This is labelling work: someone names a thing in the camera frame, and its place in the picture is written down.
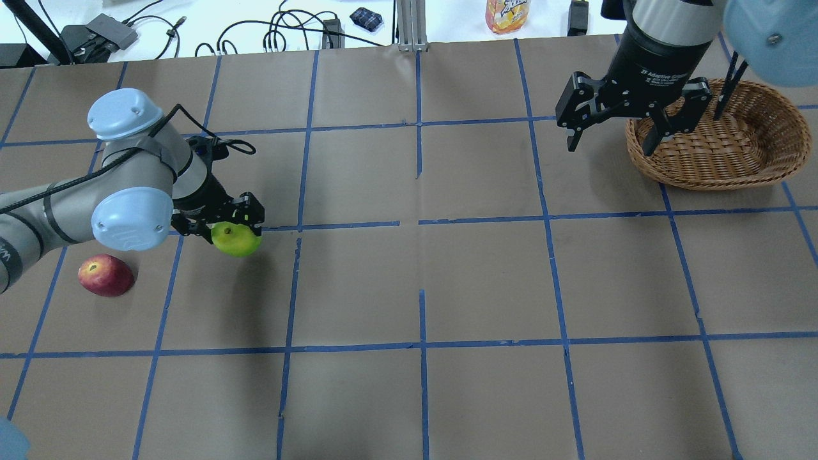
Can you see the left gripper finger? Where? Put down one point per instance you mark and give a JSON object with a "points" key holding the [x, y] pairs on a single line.
{"points": [[247, 211], [188, 227]]}

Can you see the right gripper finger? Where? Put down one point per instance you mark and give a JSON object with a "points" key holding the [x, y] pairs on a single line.
{"points": [[584, 102], [695, 98]]}

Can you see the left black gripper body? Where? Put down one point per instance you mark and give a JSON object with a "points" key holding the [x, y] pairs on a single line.
{"points": [[203, 199]]}

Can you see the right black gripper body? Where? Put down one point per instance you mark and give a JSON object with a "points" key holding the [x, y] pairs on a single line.
{"points": [[653, 62]]}

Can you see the green apple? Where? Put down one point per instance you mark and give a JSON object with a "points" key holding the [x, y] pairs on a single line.
{"points": [[236, 240]]}

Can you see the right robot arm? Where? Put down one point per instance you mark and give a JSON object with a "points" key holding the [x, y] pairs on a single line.
{"points": [[776, 39]]}

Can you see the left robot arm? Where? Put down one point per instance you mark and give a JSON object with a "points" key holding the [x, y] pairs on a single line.
{"points": [[152, 180]]}

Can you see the brown wicker basket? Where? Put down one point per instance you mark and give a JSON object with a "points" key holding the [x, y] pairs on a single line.
{"points": [[760, 139]]}

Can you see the black power adapter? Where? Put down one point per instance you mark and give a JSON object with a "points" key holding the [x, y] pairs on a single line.
{"points": [[578, 19]]}

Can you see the red apple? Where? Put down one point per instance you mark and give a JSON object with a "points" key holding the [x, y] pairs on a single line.
{"points": [[106, 275]]}

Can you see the orange snack bag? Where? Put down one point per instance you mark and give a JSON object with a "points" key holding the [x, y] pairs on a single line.
{"points": [[505, 17]]}

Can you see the grey hub box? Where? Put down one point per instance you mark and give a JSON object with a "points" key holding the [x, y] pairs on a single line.
{"points": [[113, 31]]}

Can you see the dark blue pouch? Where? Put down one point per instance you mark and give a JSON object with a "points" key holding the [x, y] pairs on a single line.
{"points": [[366, 19]]}

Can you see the black monitor stand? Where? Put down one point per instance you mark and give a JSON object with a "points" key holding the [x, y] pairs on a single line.
{"points": [[71, 44]]}

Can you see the aluminium frame post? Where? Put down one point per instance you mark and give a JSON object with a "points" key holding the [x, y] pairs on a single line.
{"points": [[411, 33]]}

